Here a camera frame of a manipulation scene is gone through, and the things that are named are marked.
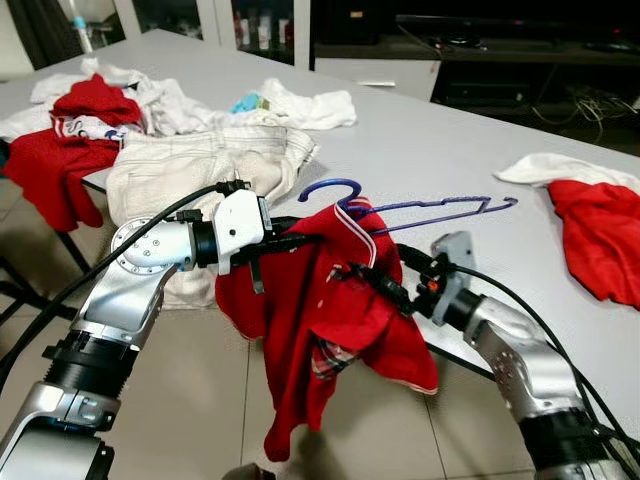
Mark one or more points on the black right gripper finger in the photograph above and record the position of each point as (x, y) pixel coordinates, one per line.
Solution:
(415, 258)
(385, 290)

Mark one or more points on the red polo shirt plaid trim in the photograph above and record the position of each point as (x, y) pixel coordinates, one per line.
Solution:
(300, 320)

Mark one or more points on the purple plastic clothes hanger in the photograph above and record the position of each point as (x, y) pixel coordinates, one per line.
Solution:
(335, 183)

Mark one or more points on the cream denim jacket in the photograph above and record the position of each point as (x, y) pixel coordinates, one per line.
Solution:
(200, 165)

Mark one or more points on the red sweater with white band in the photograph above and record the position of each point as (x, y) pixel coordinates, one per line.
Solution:
(60, 170)

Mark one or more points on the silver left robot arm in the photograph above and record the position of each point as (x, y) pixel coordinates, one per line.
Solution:
(110, 300)

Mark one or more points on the white drawer unit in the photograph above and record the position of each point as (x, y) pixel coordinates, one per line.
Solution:
(375, 78)

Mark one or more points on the red jacket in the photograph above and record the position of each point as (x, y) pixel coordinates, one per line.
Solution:
(600, 240)

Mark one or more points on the black table leg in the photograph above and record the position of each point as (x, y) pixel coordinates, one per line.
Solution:
(70, 250)

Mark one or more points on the grey robot leg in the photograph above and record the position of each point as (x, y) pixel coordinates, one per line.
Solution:
(248, 472)

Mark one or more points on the black low TV bench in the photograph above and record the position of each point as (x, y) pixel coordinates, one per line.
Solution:
(500, 70)

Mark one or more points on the tall black cabinet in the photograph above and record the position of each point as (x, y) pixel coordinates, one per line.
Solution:
(350, 20)

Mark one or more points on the white cabinet with glass doors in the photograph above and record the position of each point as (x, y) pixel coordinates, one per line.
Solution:
(215, 20)

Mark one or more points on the black flat television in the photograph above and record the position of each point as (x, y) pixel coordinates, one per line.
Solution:
(520, 28)

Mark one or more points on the dark grey curtain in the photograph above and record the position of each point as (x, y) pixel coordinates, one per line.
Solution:
(45, 30)

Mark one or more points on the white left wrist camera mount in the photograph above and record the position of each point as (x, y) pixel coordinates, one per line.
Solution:
(238, 225)

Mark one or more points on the clothes rack frame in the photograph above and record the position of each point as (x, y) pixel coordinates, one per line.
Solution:
(15, 285)

